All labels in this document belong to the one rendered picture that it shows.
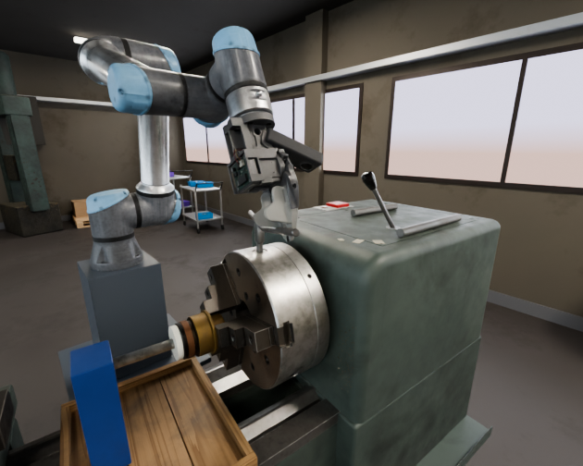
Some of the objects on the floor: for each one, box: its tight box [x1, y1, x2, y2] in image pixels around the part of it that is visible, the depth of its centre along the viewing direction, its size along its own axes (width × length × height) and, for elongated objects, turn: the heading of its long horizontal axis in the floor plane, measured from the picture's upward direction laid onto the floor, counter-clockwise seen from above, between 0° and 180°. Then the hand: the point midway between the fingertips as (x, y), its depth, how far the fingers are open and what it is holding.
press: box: [0, 49, 64, 238], centre depth 517 cm, size 79×95×292 cm
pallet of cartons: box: [70, 199, 90, 228], centre depth 633 cm, size 123×82×43 cm
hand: (291, 233), depth 52 cm, fingers closed
